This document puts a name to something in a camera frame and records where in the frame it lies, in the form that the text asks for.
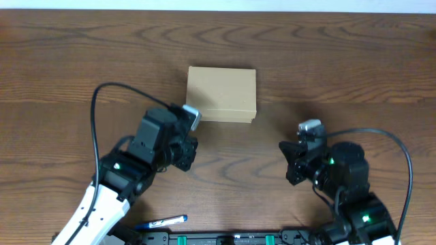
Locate brown cardboard box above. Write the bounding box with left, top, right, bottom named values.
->
left=186, top=66, right=257, bottom=123

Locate blue capped white marker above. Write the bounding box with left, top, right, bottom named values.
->
left=135, top=214, right=188, bottom=230

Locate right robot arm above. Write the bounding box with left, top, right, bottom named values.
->
left=279, top=120, right=399, bottom=244

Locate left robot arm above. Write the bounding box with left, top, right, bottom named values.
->
left=53, top=104, right=201, bottom=244

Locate right black cable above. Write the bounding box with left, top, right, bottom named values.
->
left=320, top=127, right=414, bottom=239

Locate black mounting rail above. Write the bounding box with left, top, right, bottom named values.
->
left=50, top=228, right=394, bottom=245

